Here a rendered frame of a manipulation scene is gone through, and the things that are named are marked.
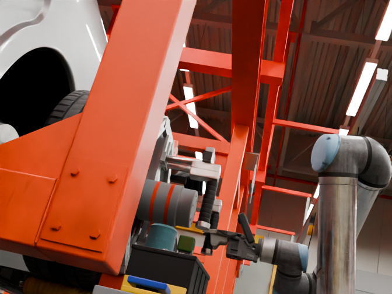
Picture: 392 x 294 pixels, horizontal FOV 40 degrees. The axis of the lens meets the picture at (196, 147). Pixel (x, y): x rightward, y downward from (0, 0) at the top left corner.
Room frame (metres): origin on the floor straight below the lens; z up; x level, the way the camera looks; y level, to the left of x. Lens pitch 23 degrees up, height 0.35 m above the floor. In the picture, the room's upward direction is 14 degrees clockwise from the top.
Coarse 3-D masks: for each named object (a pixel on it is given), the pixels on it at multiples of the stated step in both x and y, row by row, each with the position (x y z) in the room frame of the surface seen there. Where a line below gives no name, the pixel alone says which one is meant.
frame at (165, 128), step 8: (168, 120) 1.64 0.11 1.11; (160, 128) 1.58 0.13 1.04; (168, 128) 1.69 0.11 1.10; (168, 176) 1.92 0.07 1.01; (144, 224) 1.98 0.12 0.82; (144, 232) 1.98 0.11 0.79; (128, 240) 1.58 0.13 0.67; (144, 240) 1.98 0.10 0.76; (128, 248) 1.61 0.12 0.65; (128, 256) 1.64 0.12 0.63; (120, 272) 1.65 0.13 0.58
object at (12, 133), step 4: (0, 124) 1.73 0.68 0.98; (4, 124) 1.75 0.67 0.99; (8, 124) 1.78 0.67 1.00; (0, 128) 1.73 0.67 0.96; (4, 128) 1.76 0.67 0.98; (8, 128) 1.78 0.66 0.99; (12, 128) 1.81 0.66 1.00; (0, 132) 1.74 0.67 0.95; (4, 132) 1.77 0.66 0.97; (8, 132) 1.80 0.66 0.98; (12, 132) 1.82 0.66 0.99; (16, 132) 1.85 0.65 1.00; (0, 136) 1.75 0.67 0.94; (4, 136) 1.78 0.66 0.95; (8, 136) 1.81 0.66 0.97; (12, 136) 1.83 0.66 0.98; (16, 136) 1.86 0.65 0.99; (4, 140) 1.79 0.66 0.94; (8, 140) 1.82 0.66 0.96
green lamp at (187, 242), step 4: (180, 236) 1.32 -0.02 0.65; (184, 236) 1.32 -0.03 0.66; (188, 236) 1.32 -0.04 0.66; (180, 240) 1.32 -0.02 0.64; (184, 240) 1.31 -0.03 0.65; (188, 240) 1.31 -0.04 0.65; (192, 240) 1.31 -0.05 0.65; (180, 244) 1.32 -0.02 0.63; (184, 244) 1.31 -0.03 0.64; (188, 244) 1.31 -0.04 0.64; (192, 244) 1.31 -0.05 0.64; (180, 248) 1.32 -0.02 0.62; (184, 248) 1.31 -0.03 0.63; (188, 248) 1.31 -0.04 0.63; (192, 248) 1.32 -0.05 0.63; (188, 252) 1.32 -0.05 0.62; (192, 252) 1.33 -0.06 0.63
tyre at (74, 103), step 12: (72, 96) 1.54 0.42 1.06; (84, 96) 1.55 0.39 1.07; (60, 108) 1.50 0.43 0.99; (72, 108) 1.50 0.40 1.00; (48, 120) 1.48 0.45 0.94; (60, 120) 1.48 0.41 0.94; (132, 240) 2.00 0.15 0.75; (36, 264) 1.67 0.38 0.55; (48, 264) 1.66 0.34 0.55; (60, 264) 1.63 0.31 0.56; (36, 276) 1.78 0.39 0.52; (48, 276) 1.73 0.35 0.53; (60, 276) 1.70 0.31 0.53; (72, 276) 1.67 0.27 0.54; (84, 276) 1.65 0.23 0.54; (96, 276) 1.67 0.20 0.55; (84, 288) 1.79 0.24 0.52
